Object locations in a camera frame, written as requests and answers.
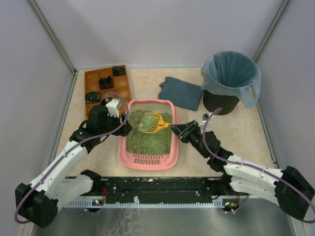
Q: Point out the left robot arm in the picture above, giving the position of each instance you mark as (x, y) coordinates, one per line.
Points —
(41, 200)

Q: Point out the black coiled item middle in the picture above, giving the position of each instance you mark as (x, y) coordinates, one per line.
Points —
(105, 83)

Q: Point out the black trash bin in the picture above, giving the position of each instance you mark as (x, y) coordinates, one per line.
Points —
(212, 101)

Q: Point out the blue plastic bin liner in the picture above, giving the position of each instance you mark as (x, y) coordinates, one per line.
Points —
(232, 74)

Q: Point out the green cat litter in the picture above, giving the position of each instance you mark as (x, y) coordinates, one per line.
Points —
(142, 143)

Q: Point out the wooden compartment tray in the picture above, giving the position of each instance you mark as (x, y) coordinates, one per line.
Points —
(120, 85)

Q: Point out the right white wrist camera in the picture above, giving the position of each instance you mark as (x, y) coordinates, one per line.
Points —
(205, 116)

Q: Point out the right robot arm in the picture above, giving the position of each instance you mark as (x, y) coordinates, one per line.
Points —
(286, 188)

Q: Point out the black green coiled item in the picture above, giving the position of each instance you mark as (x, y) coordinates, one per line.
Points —
(92, 97)

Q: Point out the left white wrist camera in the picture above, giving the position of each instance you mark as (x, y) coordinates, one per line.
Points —
(113, 107)

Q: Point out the pink litter box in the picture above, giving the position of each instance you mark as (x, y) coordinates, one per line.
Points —
(147, 162)

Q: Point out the yellow plastic litter scoop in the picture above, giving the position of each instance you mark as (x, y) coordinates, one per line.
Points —
(152, 123)

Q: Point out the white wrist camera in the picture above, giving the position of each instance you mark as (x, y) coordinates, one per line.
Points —
(205, 116)
(113, 107)

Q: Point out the folded grey-blue cloth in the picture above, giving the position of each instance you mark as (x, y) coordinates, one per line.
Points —
(182, 94)

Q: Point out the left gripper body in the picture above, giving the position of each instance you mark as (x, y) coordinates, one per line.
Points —
(124, 125)

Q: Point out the black metal base rail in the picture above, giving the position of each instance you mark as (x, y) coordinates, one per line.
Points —
(157, 192)

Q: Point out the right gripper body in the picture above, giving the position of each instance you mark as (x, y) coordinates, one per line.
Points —
(188, 132)

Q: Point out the black coiled item top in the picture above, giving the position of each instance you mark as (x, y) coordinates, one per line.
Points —
(118, 70)

